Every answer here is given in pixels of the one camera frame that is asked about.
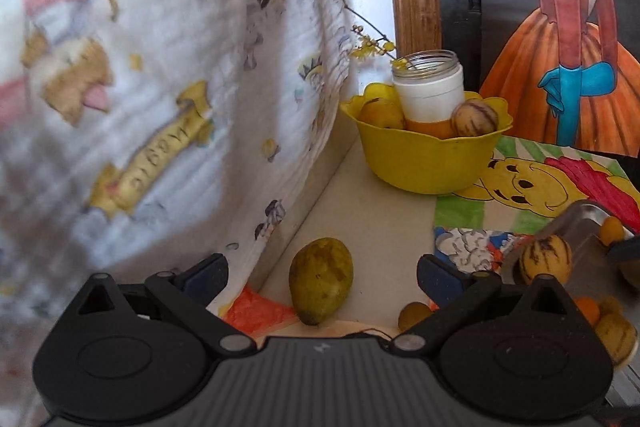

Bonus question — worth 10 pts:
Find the green yellow mango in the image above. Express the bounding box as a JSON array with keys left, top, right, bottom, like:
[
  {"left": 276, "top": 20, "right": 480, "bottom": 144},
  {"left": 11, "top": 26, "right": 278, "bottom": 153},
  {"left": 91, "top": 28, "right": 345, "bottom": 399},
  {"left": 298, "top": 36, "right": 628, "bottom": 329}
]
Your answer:
[{"left": 288, "top": 237, "right": 354, "bottom": 326}]

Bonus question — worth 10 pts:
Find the striped yellow pepino melon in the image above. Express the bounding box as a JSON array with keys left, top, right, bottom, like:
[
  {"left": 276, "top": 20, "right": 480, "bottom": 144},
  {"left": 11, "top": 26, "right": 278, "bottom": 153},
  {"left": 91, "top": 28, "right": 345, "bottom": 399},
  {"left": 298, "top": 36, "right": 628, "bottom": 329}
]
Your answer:
[{"left": 594, "top": 313, "right": 639, "bottom": 369}]

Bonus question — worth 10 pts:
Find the small brown fruit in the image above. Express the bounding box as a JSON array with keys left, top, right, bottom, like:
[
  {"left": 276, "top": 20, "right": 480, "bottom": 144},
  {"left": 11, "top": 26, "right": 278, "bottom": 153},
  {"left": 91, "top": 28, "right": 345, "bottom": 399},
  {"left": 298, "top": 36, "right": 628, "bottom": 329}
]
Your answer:
[{"left": 397, "top": 301, "right": 433, "bottom": 332}]

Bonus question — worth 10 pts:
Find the striped pepino melon on tray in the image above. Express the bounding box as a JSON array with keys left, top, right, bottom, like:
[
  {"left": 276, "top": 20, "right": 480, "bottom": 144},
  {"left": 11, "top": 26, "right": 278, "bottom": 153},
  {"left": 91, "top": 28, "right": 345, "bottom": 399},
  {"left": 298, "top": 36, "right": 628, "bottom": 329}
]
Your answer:
[{"left": 518, "top": 235, "right": 573, "bottom": 285}]

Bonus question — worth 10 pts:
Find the yellow plastic bowl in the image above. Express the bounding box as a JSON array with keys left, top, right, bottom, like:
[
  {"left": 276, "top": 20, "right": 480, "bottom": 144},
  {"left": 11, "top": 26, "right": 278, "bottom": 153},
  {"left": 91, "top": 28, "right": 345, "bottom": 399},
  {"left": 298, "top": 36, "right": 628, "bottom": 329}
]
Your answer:
[{"left": 340, "top": 82, "right": 513, "bottom": 195}]

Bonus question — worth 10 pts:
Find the small orange tangerine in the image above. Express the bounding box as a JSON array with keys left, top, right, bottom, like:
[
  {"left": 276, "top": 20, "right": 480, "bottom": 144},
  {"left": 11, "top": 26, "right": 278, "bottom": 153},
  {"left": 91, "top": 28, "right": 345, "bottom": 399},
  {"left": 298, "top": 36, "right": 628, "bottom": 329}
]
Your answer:
[{"left": 574, "top": 297, "right": 601, "bottom": 326}]

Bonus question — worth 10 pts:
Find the Winnie the Pooh drawing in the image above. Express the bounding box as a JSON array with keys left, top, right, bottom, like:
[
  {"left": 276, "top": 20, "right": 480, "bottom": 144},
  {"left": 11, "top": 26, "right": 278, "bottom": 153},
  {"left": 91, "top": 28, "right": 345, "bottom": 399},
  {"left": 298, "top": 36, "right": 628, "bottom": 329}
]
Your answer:
[{"left": 434, "top": 136, "right": 639, "bottom": 234}]

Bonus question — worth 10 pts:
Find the small yellow-brown fruit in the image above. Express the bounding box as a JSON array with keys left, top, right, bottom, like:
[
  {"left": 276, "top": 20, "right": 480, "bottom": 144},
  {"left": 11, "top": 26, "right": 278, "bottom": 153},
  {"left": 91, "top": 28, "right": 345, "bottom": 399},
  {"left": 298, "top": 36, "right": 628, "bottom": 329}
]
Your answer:
[{"left": 599, "top": 296, "right": 624, "bottom": 317}]

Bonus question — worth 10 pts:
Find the small orange fruit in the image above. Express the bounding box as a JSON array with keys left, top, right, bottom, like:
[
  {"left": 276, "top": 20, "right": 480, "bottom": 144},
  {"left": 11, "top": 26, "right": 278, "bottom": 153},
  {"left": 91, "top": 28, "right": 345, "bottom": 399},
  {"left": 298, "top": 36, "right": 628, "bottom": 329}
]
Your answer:
[{"left": 598, "top": 216, "right": 626, "bottom": 247}]

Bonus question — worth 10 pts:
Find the striped pepino in bowl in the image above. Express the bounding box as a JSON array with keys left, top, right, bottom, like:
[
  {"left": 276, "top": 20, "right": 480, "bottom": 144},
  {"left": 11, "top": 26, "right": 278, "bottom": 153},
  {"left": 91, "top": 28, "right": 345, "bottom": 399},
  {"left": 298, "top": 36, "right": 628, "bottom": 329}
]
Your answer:
[{"left": 450, "top": 98, "right": 499, "bottom": 136}]

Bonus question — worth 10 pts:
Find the yellow fruit in bowl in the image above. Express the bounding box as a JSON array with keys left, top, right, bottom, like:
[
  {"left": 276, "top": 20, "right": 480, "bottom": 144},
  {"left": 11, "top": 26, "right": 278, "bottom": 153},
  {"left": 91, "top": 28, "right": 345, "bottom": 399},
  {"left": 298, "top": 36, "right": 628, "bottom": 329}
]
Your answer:
[{"left": 358, "top": 98, "right": 406, "bottom": 130}]

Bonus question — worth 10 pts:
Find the glass jar with white label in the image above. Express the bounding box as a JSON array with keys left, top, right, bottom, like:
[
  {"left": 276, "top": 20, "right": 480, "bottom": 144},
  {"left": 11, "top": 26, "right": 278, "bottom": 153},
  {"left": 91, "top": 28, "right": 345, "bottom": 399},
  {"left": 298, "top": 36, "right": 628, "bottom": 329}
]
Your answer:
[{"left": 392, "top": 50, "right": 465, "bottom": 124}]

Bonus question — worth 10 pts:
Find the white patterned curtain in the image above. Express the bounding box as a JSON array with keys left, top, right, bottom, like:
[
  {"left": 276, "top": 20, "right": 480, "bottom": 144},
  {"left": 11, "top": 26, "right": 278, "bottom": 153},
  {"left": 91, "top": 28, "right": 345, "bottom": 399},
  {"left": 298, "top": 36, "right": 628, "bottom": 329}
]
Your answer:
[{"left": 1, "top": 0, "right": 350, "bottom": 426}]

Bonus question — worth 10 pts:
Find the girl painting poster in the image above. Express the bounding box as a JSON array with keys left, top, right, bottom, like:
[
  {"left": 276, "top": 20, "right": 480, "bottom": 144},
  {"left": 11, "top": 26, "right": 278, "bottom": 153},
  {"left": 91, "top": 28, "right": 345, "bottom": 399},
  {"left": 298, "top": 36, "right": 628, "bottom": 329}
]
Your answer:
[{"left": 480, "top": 0, "right": 639, "bottom": 157}]

